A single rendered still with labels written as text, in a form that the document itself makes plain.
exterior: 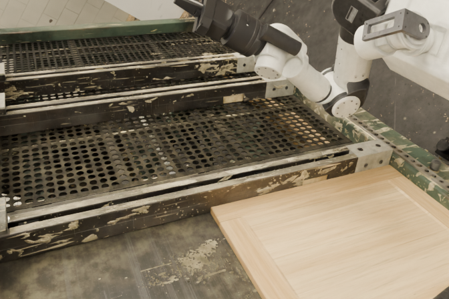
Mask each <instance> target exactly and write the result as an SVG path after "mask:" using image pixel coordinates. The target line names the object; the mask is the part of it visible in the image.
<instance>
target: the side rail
mask: <svg viewBox="0 0 449 299"><path fill-rule="evenodd" d="M194 21H195V17H191V18H178V19H155V20H143V21H121V22H109V23H86V24H73V25H50V26H39V27H16V28H3V29H0V44H10V43H29V42H38V41H57V40H67V39H86V38H96V37H114V36H125V35H143V34H153V33H172V32H182V31H192V30H193V26H194Z"/></svg>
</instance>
